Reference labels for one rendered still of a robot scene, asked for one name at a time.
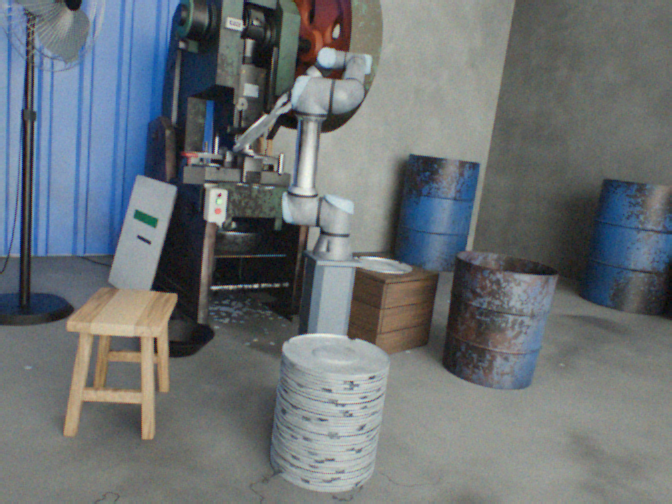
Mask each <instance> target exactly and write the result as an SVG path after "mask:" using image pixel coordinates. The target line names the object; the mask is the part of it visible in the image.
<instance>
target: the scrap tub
mask: <svg viewBox="0 0 672 504"><path fill-rule="evenodd" d="M455 256H456V259H455V267H454V275H453V283H452V289H451V290H450V293H451V298H450V306H449V314H448V321H447V325H446V337H445V345H444V352H443V360H442V364H443V366H444V368H445V369H446V370H447V371H448V372H450V373H451V374H453V375H454V376H456V377H458V378H460V379H462V380H465V381H467V382H470V383H473V384H476V385H480V386H484V387H488V388H494V389H501V390H519V389H524V388H527V387H529V386H530V385H531V383H532V380H533V375H534V371H535V367H536V363H537V359H538V355H539V351H540V349H541V348H542V344H541V343H542V339H543V335H544V331H545V327H546V323H547V319H548V315H549V313H550V312H551V308H550V307H551V303H552V299H553V295H554V291H555V287H556V283H557V279H558V275H559V274H560V271H559V270H557V269H556V268H554V267H551V266H549V265H546V264H543V263H539V262H536V261H532V260H528V259H524V258H519V257H514V256H508V255H502V254H495V253H487V252H474V251H464V252H458V253H456V254H455Z"/></svg>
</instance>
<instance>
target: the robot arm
mask: <svg viewBox="0 0 672 504"><path fill-rule="evenodd" d="M371 61H372V57H371V56H370V55H366V54H358V53H350V52H343V51H336V50H335V49H330V48H323V49H321V50H320V51H319V52H318V55H317V62H316V63H315V64H314V65H312V66H311V67H310V68H309V69H308V70H307V71H306V72H307V73H305V74H304V76H300V77H298V78H297V80H296V82H292V83H291V84H290V85H289V86H288V87H287V88H286V89H285V90H283V92H282V93H281V96H280V98H279V99H278V101H277V103H276V105H275V108H274V109H276V108H278V107H281V106H282V104H283V103H284V102H286V101H288V96H290V97H291V102H290V101H289V102H288V103H287V105H286V106H284V107H282V109H280V110H278V111H277V112H276V113H275V114H281V113H285V112H287V111H290V110H293V109H295V112H294V114H295V116H296V117H297V118H298V127H297V137H296V148H295V159H294V170H293V180H292V185H291V186H290V187H288V190H287V192H284V194H283V198H282V214H283V218H284V221H285V222H286V223H290V224H294V225H303V226H311V227H319V228H320V233H319V237H318V239H317V241H316V243H315V245H314V248H313V253H312V254H313V255H314V256H316V257H318V258H322V259H327V260H334V261H348V260H351V259H352V250H351V244H350V232H351V224H352V217H353V207H354V204H353V202H352V201H351V200H349V199H347V198H344V197H340V196H337V195H332V194H324V196H323V197H319V196H318V190H317V189H316V188H315V182H316V173H317V163H318V154H319V145H320V135H321V126H322V121H324V120H325V119H326V118H327V113H334V114H341V113H345V112H347V111H350V110H352V109H353V108H355V107H356V106H357V105H358V104H359V103H360V102H361V101H362V99H363V97H364V86H363V81H364V75H365V74H369V73H370V68H371ZM334 70H339V71H346V72H345V76H344V79H343V80H335V79H327V78H326V77H327V76H328V75H330V74H331V73H332V72H333V71H334ZM290 86H291V87H290Z"/></svg>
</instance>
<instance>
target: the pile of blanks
mask: <svg viewBox="0 0 672 504"><path fill-rule="evenodd" d="M388 374H389V367H387V369H386V370H385V371H384V372H382V373H380V374H377V375H373V376H369V377H360V378H344V377H334V376H328V375H323V374H319V372H317V373H314V372H311V371H308V370H305V369H303V368H300V367H298V366H296V365H295V364H293V363H291V362H290V361H289V360H288V359H287V358H286V357H285V356H284V354H283V351H282V357H281V366H280V373H279V375H280V377H279V383H278V385H277V399H276V403H277V404H276V407H275V414H274V423H273V430H272V446H271V453H270V460H271V464H272V466H273V468H274V469H275V471H276V472H280V473H278V474H279V475H280V476H281V477H283V478H284V479H285V480H287V481H289V482H290V483H292V484H295V485H297V486H299V487H302V488H305V489H309V490H314V491H320V492H341V491H347V490H351V489H352V488H351V487H354V488H357V487H359V486H361V485H363V484H364V483H365V482H367V481H368V480H369V478H370V477H371V475H372V473H373V470H374V465H375V460H376V448H377V440H378V436H379V431H380V425H381V421H382V410H383V404H384V398H385V393H386V386H387V376H388Z"/></svg>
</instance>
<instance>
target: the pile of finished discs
mask: <svg viewBox="0 0 672 504"><path fill-rule="evenodd" d="M354 258H356V259H358V260H359V261H361V262H363V267H360V268H363V269H367V270H371V271H376V272H383V273H403V272H404V273H408V272H411V271H412V268H411V267H410V266H409V265H407V264H404V263H402V264H400V263H399V262H397V261H393V260H389V259H383V258H375V257H360V258H357V257H354ZM361 259H363V260H361Z"/></svg>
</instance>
